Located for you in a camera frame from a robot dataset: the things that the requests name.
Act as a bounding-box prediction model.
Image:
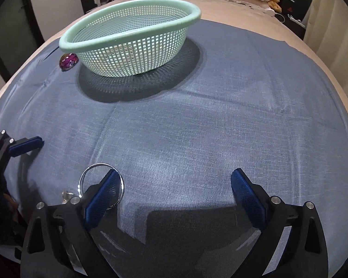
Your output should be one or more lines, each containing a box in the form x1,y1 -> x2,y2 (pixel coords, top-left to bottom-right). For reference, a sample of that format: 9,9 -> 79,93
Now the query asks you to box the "brown teddy bear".
268,0 -> 282,14

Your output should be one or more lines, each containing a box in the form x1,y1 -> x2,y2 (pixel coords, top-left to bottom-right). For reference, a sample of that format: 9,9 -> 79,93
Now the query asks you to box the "cream curtain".
304,0 -> 348,96

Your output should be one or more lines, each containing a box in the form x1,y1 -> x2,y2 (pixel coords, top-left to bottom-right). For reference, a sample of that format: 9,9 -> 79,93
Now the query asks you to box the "mint green plastic basket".
59,0 -> 201,78

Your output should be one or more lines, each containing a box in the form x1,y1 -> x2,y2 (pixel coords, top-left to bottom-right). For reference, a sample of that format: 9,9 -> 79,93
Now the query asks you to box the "white power strip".
287,14 -> 306,28

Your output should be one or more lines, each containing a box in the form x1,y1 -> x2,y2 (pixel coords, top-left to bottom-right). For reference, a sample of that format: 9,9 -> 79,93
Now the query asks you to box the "silver bangle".
77,162 -> 125,209

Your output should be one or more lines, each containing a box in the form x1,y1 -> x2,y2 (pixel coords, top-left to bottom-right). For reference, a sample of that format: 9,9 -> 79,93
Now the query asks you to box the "iridescent gem brooch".
59,53 -> 79,72

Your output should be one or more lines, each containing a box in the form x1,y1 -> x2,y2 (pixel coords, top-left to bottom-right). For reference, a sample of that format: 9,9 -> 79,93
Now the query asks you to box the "blue grey cloth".
0,20 -> 348,277

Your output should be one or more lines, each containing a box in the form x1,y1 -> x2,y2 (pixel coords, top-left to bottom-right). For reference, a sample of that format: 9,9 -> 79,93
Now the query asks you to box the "white round device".
262,8 -> 285,23

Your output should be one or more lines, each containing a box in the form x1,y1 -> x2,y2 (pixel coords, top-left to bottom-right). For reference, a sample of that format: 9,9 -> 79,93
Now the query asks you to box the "dark glass door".
0,0 -> 44,82

